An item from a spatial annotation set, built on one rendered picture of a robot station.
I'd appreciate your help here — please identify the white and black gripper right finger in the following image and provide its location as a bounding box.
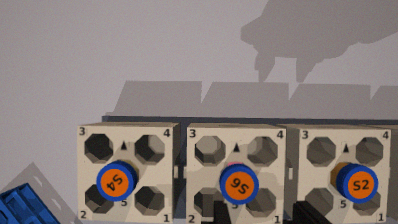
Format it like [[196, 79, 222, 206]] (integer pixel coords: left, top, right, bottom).
[[292, 201, 332, 224]]

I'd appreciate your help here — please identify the blue tube rack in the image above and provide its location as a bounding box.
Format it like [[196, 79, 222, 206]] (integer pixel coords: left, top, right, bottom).
[[0, 183, 61, 224]]

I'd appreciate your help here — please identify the beige bucket adapter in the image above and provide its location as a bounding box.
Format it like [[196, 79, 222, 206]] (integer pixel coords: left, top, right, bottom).
[[77, 121, 181, 224], [357, 125, 398, 221], [276, 124, 391, 224], [184, 123, 286, 224]]

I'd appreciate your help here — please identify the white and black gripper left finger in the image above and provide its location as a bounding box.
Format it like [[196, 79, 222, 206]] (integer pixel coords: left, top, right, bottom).
[[201, 201, 232, 224]]

